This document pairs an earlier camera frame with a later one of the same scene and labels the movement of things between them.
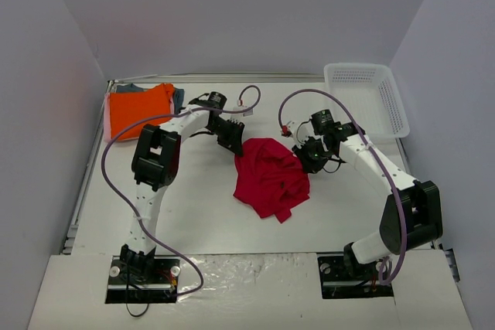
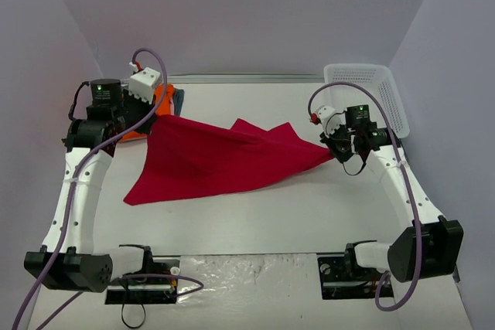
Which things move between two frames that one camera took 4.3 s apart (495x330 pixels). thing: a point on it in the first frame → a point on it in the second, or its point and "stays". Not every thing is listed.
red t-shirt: [271, 179] → [188, 157]
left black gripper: [230, 135] → [141, 114]
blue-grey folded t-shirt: [179, 93] stays
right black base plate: [337, 282] stays
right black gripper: [308, 158] → [339, 144]
